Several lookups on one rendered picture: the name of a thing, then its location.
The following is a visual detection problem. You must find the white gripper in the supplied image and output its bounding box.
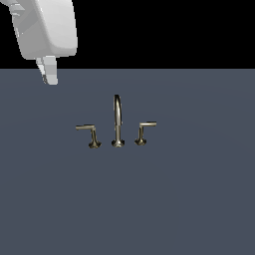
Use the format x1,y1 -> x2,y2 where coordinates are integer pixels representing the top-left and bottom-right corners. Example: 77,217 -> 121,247
5,0 -> 79,86

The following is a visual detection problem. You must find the brass curved faucet spout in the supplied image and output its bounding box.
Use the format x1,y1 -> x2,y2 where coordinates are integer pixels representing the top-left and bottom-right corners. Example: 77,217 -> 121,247
111,94 -> 127,148

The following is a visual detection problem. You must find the brass faucet lever handle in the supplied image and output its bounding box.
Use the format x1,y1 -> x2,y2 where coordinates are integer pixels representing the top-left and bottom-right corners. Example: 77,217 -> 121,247
133,121 -> 157,146
75,124 -> 103,149

